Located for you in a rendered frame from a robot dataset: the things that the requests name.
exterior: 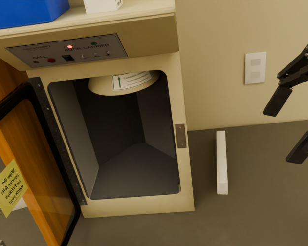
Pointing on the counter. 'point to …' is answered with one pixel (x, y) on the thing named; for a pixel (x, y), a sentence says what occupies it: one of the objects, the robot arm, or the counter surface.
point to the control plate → (26, 57)
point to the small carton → (101, 6)
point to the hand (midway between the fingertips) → (282, 132)
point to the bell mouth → (122, 82)
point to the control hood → (168, 11)
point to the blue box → (25, 12)
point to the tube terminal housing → (110, 206)
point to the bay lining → (111, 123)
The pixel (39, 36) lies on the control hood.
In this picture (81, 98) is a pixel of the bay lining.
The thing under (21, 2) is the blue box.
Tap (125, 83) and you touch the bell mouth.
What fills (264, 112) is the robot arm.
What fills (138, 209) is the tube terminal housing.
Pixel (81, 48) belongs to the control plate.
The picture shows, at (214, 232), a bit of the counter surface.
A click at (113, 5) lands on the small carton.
